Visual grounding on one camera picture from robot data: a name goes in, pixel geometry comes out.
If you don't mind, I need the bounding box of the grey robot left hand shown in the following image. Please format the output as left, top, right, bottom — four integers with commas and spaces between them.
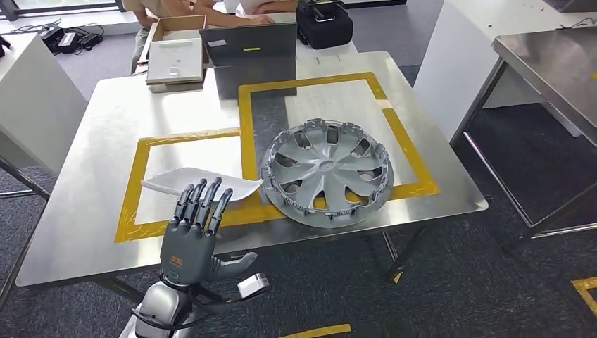
160, 177, 259, 287

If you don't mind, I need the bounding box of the white plastic shell part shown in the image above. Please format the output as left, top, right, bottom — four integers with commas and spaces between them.
140, 167, 265, 204

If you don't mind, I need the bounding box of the steel workbench table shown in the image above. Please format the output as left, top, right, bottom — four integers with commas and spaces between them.
0, 50, 490, 310
449, 25, 597, 254
0, 156, 51, 202

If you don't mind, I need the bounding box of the silver wheel cover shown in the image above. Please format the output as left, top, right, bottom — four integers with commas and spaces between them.
260, 118, 395, 230

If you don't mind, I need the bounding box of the white flat box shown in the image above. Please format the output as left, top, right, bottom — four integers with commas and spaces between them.
145, 37, 205, 87

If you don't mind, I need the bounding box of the grey laptop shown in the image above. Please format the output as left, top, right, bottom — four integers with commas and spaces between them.
199, 22, 299, 69

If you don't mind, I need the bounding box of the brown cardboard box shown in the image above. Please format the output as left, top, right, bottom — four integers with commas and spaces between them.
137, 14, 209, 66

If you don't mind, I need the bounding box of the black power adapter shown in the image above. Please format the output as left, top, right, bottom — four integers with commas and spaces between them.
39, 25, 65, 52
58, 32, 81, 54
80, 32, 104, 51

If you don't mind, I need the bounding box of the black bag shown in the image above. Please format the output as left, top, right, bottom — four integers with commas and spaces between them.
295, 0, 354, 51

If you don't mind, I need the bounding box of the dark laptop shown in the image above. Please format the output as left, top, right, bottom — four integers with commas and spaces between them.
542, 0, 597, 14

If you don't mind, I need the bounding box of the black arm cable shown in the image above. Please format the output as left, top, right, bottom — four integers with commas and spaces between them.
130, 282, 244, 332

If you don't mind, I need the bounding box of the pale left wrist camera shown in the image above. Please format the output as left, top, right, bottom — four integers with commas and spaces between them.
237, 273, 272, 300

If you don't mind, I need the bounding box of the black window frame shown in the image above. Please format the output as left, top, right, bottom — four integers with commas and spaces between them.
0, 0, 127, 23

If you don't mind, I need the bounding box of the black table cable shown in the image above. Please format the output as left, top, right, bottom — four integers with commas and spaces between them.
556, 17, 597, 31

